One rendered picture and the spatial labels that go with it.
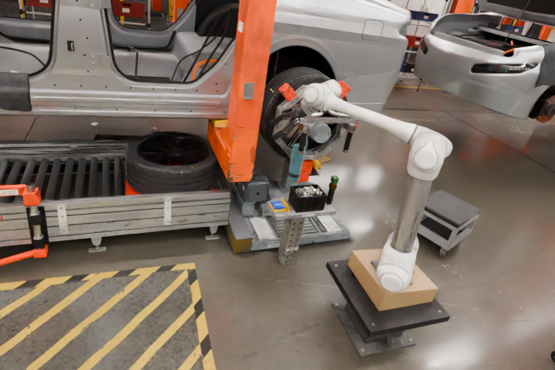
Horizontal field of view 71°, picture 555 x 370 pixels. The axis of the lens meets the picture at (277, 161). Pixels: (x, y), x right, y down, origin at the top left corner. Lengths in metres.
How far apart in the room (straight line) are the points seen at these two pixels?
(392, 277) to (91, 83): 2.08
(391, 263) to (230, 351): 0.95
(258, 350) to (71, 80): 1.93
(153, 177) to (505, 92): 3.61
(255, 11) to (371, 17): 1.19
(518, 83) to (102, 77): 3.87
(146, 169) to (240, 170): 0.62
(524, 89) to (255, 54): 3.22
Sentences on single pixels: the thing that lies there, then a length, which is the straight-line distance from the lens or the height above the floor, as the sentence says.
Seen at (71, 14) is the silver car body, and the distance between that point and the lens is 2.64.
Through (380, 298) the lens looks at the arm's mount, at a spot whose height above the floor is 0.37.
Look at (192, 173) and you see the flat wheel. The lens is 2.64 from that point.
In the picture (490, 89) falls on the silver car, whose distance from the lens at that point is 4.72.
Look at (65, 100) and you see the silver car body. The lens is 2.75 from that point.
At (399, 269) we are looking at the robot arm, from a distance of 1.92.
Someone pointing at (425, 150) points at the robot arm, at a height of 1.23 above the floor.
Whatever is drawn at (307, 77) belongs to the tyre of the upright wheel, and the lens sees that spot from 2.65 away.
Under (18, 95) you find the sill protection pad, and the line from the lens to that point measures 2.77.
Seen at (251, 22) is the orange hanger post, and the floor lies 1.51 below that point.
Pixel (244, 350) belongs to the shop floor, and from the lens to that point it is 2.25.
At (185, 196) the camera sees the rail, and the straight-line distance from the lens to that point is 2.59.
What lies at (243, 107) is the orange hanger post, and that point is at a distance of 2.29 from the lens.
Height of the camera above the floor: 1.80
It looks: 27 degrees down
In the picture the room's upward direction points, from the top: 10 degrees clockwise
